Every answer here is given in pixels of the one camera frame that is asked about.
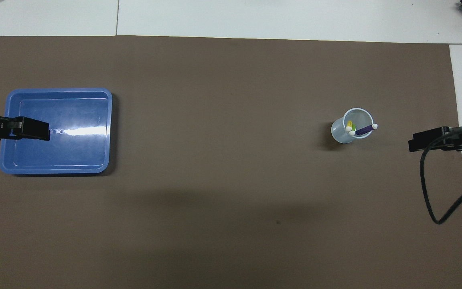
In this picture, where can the purple pen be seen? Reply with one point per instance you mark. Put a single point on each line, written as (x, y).
(364, 129)

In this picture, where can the green pen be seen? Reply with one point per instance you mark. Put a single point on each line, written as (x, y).
(353, 133)

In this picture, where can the yellow pen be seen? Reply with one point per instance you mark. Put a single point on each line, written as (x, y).
(350, 124)

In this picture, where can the blue plastic tray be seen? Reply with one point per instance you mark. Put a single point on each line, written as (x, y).
(66, 156)

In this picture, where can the translucent plastic cup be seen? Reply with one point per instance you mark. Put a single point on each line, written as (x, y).
(338, 134)

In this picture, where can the brown table mat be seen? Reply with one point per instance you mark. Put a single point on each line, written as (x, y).
(231, 180)

